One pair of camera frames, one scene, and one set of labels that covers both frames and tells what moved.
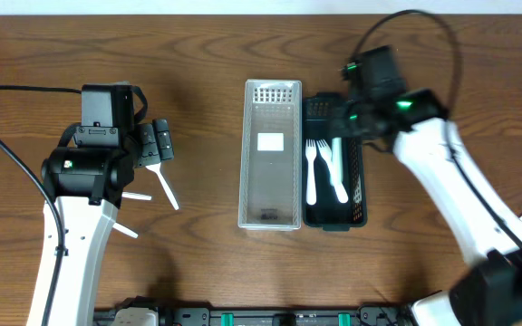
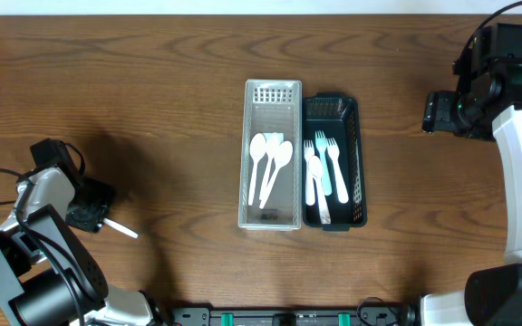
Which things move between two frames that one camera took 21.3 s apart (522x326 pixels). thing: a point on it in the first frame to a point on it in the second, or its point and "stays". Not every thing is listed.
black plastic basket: [326, 115] stays
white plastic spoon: [156, 168] to [283, 155]
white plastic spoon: [136, 196] to [274, 145]
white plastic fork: [311, 153] stays
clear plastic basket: [270, 169] stays
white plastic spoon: [116, 225] stays
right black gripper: [349, 120] to [436, 112]
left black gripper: [162, 139] to [91, 210]
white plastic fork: [336, 160] to [321, 144]
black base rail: [201, 316] stays
